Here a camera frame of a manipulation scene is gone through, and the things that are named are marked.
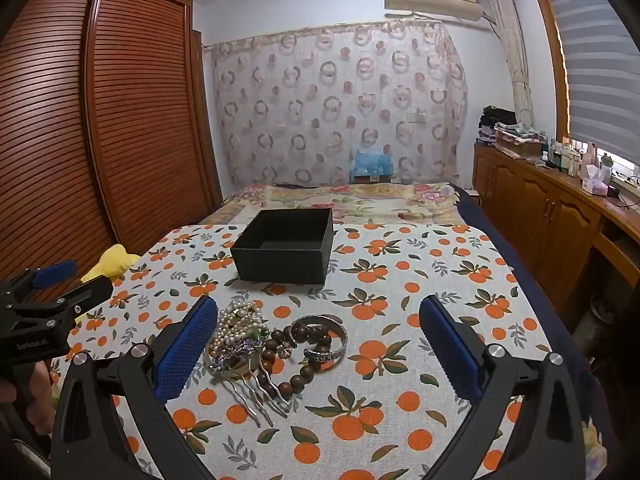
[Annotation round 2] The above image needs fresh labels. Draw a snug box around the wooden cabinet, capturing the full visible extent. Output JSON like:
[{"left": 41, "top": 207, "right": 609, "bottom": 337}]
[{"left": 472, "top": 142, "right": 640, "bottom": 321}]

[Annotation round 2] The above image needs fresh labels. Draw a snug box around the floral bedsheet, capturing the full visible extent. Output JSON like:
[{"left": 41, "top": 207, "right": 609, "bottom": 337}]
[{"left": 197, "top": 182, "right": 463, "bottom": 230}]

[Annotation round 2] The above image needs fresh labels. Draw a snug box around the person's left hand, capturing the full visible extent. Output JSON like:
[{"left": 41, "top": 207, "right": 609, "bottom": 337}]
[{"left": 0, "top": 361, "right": 57, "bottom": 442}]

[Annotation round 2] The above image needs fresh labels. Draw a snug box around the pearl necklace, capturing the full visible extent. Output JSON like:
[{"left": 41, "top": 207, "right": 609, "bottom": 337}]
[{"left": 207, "top": 300, "right": 266, "bottom": 361}]

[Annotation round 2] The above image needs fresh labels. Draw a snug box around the black cardboard box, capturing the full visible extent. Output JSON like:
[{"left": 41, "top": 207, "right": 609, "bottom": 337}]
[{"left": 230, "top": 208, "right": 335, "bottom": 285}]

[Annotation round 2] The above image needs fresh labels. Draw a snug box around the wooden window frame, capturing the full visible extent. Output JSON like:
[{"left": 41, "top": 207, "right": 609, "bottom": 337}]
[{"left": 525, "top": 0, "right": 573, "bottom": 148}]

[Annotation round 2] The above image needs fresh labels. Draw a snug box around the wooden bead bracelet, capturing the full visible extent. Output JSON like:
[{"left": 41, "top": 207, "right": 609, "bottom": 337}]
[{"left": 260, "top": 322, "right": 334, "bottom": 401}]

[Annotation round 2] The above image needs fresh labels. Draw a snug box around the group of cosmetic bottles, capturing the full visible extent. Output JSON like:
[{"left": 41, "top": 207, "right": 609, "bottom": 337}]
[{"left": 547, "top": 137, "right": 600, "bottom": 177}]

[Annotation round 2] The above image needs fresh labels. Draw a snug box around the circle pattern wall cloth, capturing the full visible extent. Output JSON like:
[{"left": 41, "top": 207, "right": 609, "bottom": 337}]
[{"left": 202, "top": 20, "right": 469, "bottom": 191}]

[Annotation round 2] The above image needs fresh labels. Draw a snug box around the flat cardboard box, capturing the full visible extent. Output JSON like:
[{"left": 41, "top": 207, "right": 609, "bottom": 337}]
[{"left": 495, "top": 137, "right": 546, "bottom": 159}]

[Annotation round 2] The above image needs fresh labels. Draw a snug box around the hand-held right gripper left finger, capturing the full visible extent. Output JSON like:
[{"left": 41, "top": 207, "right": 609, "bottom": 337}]
[{"left": 50, "top": 295, "right": 221, "bottom": 480}]

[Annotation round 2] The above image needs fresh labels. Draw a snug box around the grey striped window blind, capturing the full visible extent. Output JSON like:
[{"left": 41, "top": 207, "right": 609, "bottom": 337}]
[{"left": 542, "top": 0, "right": 640, "bottom": 163}]

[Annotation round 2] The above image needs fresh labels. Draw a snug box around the silver bangle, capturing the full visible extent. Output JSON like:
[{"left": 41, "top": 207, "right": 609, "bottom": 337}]
[{"left": 290, "top": 314, "right": 349, "bottom": 367}]

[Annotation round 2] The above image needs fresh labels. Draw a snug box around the purple floral hair comb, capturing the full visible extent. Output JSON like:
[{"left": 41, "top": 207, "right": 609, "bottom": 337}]
[{"left": 209, "top": 337, "right": 281, "bottom": 428}]

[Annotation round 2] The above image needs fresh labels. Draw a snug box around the dark folded clothes pile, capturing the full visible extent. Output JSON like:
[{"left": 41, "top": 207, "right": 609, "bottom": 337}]
[{"left": 479, "top": 105, "right": 518, "bottom": 133}]

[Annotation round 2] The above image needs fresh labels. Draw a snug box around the blue plastic bag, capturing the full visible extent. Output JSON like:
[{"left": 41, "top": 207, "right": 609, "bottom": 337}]
[{"left": 350, "top": 149, "right": 394, "bottom": 177}]

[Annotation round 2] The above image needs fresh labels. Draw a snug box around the wooden louvered wardrobe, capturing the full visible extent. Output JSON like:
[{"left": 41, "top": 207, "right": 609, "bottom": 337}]
[{"left": 0, "top": 0, "right": 224, "bottom": 306}]

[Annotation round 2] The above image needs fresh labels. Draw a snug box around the pink tissue box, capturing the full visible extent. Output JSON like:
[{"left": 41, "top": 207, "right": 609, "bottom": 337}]
[{"left": 582, "top": 165, "right": 609, "bottom": 196}]

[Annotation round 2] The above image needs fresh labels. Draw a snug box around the power strip with cables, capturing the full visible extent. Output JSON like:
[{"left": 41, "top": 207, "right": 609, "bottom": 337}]
[{"left": 611, "top": 170, "right": 640, "bottom": 209}]

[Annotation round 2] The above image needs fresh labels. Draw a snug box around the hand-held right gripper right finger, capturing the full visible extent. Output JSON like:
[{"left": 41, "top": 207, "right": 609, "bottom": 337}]
[{"left": 418, "top": 294, "right": 593, "bottom": 480}]

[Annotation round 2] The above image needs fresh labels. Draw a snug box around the orange fruit print tablecloth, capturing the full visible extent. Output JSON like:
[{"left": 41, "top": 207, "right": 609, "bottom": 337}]
[{"left": 50, "top": 222, "right": 556, "bottom": 480}]

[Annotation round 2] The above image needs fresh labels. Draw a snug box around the silver wavy hair fork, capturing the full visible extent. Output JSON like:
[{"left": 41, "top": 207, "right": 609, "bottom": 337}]
[{"left": 252, "top": 360, "right": 294, "bottom": 418}]

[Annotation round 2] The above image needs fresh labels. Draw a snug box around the folded towels stack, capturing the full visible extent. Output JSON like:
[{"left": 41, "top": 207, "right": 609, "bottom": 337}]
[{"left": 492, "top": 121, "right": 548, "bottom": 143}]

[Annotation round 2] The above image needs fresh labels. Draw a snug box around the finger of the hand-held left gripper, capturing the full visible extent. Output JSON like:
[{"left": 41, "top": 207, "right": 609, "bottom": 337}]
[
  {"left": 0, "top": 259, "right": 79, "bottom": 306},
  {"left": 7, "top": 276, "right": 115, "bottom": 331}
]

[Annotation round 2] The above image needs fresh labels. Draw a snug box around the floral drape curtain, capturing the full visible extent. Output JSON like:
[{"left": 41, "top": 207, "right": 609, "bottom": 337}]
[{"left": 482, "top": 0, "right": 536, "bottom": 133}]

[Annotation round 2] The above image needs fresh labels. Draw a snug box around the yellow plush toy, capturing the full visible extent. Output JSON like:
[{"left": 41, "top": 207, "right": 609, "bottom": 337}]
[{"left": 75, "top": 244, "right": 142, "bottom": 326}]

